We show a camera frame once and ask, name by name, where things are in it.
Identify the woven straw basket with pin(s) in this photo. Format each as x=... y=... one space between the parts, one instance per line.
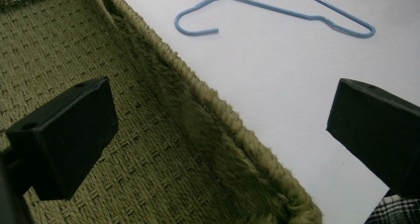
x=99 y=118

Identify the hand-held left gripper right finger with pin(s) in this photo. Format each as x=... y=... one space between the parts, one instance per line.
x=379 y=131

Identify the black white plaid cloth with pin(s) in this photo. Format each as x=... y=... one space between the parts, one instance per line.
x=394 y=210

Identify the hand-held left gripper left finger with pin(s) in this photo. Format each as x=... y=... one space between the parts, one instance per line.
x=69 y=141

